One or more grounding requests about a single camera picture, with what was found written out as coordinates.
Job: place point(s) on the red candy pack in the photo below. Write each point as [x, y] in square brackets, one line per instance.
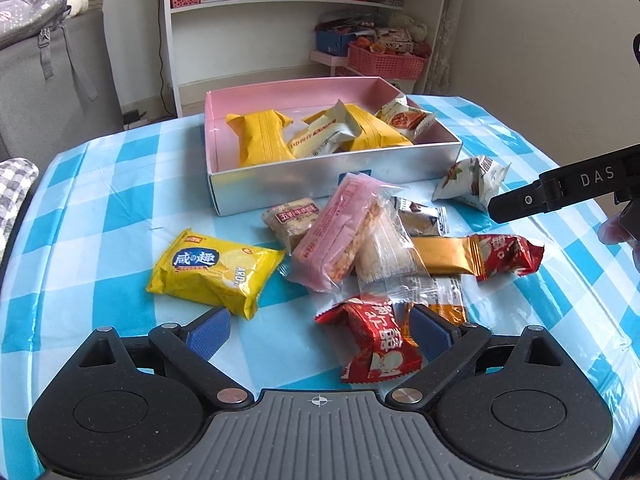
[384, 352]

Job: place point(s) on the grey sofa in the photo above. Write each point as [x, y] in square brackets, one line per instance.
[58, 91]

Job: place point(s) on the yellow biscuit pack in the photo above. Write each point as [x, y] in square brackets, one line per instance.
[214, 272]

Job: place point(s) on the blue storage box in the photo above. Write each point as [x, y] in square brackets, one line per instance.
[333, 43]

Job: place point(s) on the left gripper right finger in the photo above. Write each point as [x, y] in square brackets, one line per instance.
[451, 352]

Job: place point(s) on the checkered grey cushion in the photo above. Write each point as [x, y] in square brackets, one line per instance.
[17, 175]

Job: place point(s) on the pale yellow cake pack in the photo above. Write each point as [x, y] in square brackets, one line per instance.
[326, 134]

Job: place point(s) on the pink and silver box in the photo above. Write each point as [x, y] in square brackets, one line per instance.
[237, 189]

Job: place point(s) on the gold wrapper snack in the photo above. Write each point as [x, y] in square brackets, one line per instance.
[448, 255]

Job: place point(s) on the red orange wrapper snack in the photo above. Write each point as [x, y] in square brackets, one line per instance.
[506, 253]

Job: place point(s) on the white bookshelf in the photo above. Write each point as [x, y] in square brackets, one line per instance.
[219, 44]

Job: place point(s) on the silver grey backpack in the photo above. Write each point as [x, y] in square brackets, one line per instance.
[23, 19]

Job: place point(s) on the long yellow snack pack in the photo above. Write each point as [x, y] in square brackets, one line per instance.
[260, 137]

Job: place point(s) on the small square cake pack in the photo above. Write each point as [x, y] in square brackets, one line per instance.
[291, 221]

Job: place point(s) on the pink cracker pack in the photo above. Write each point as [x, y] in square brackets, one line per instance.
[327, 252]

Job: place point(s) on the clear rice cracker pack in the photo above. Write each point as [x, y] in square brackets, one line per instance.
[388, 251]

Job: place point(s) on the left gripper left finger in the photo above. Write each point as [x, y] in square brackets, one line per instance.
[186, 350]

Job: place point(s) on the blue checkered tablecloth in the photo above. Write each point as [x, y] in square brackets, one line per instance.
[104, 212]

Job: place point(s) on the right hand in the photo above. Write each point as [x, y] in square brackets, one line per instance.
[623, 228]

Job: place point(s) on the red plastic basket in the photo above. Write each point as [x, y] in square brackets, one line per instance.
[389, 66]

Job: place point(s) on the small brown silver packet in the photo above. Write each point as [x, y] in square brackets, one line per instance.
[421, 220]

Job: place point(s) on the white nut snack bag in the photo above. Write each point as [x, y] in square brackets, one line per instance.
[411, 121]

